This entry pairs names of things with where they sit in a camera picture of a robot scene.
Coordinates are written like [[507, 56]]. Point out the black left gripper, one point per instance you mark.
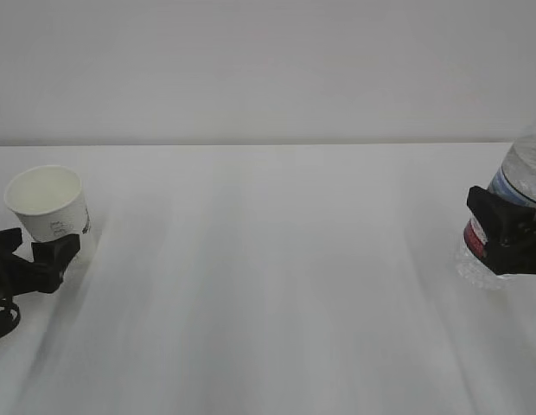
[[44, 274]]

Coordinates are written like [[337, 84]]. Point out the clear plastic water bottle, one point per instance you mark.
[[515, 181]]

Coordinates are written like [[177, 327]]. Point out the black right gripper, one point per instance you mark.
[[510, 231]]

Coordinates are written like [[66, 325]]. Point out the white paper coffee cup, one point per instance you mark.
[[50, 203]]

